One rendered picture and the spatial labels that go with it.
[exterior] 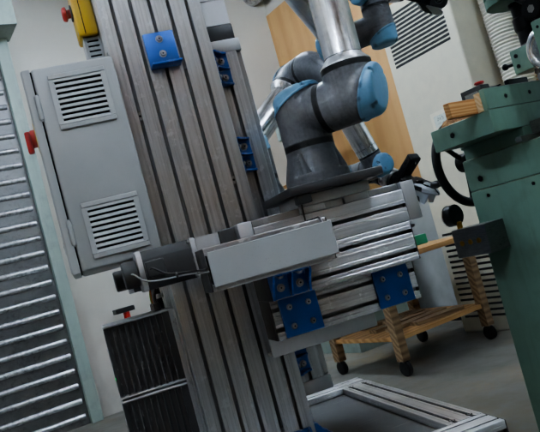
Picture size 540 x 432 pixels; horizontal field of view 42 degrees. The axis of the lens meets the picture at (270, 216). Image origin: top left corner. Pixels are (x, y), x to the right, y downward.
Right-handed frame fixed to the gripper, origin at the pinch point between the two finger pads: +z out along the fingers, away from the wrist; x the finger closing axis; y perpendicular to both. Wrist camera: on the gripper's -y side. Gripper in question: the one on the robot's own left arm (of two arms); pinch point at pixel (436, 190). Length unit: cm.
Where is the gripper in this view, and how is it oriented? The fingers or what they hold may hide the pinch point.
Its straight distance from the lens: 232.6
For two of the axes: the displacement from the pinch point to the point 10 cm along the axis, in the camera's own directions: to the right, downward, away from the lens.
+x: -8.5, 1.4, -5.1
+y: -0.5, 9.4, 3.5
